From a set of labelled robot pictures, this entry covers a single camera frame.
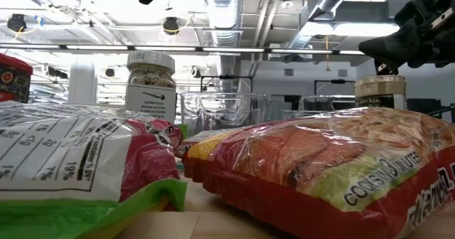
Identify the large silver ventilation duct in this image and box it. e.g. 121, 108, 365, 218
203, 0, 243, 94

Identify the yellow hanging cord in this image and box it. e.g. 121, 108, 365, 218
323, 35, 332, 73

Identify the tan-lidded jar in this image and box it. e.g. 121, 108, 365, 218
354, 75, 408, 111

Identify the black ceiling camera yellow cable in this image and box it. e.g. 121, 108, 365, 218
6, 13, 28, 33
161, 16, 181, 36

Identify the green-edged pink ramen packet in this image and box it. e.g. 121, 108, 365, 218
0, 101, 188, 239

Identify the bright ceiling light panel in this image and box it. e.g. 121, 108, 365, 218
300, 21, 401, 38

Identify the black stand frame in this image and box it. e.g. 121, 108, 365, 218
200, 74, 255, 95
314, 78, 356, 96

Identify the red roast beef ramen packet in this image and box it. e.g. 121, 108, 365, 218
175, 127, 235, 159

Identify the white pillar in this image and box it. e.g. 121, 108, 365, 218
68, 53, 99, 105

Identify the long ceiling light strip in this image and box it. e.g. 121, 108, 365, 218
0, 43, 367, 57

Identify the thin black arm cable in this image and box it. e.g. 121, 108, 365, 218
426, 105, 455, 118

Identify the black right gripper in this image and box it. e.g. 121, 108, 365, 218
358, 0, 455, 76

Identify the red floral spice tin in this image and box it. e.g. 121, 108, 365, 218
0, 53, 33, 104

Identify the white-lidded seasoning jar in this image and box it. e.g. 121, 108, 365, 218
124, 50, 178, 124

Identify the clear plastic container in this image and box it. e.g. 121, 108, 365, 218
297, 95, 356, 114
180, 92, 268, 137

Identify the red yellow ramen packet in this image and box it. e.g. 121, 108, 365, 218
181, 106, 455, 239

